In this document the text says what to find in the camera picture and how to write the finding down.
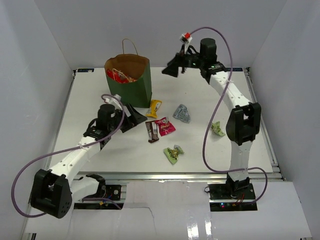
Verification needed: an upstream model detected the brown chocolate bar wrapper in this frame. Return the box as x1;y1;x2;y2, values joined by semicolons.
145;121;159;143

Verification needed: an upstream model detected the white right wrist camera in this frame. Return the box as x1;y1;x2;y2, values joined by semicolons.
180;32;193;53

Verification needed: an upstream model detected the green paper bag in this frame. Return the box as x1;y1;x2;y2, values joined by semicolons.
104;52;152;108

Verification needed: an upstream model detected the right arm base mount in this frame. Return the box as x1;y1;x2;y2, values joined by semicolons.
204;183;258;212

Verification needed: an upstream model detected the large red snack bag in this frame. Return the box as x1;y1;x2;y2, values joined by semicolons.
106;68;137;84

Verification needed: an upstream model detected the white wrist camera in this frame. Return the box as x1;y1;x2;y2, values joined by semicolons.
101;94;122;109
180;32;193;53

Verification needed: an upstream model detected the green snack packet front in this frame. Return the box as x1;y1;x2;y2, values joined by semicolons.
163;145;184;165

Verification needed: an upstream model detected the aluminium table frame rail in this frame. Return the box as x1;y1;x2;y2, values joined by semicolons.
21;67;293;240

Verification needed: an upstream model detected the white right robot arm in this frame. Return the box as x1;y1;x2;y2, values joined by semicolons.
162;36;261;200

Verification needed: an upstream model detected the pink snack packet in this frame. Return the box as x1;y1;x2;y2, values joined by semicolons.
155;117;176;137

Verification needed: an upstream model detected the yellow snack packet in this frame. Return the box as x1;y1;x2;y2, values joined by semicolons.
145;99;162;119

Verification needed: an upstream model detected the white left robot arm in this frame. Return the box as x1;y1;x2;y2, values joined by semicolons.
30;103;147;219

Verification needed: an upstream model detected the grey foil snack packet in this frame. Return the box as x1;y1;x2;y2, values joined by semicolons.
172;104;191;124

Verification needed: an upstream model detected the green snack packet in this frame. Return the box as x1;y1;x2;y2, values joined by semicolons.
163;145;184;165
211;121;226;137

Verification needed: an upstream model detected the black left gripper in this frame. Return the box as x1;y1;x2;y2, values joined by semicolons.
108;103;147;133

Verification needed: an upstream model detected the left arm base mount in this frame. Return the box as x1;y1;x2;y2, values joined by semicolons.
74;184;124;210

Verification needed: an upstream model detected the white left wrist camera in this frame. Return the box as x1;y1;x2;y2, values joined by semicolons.
101;94;122;109

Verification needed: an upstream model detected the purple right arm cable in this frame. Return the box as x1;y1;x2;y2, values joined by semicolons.
189;26;268;206

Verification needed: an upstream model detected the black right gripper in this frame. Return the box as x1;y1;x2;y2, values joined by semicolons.
161;45;205;78

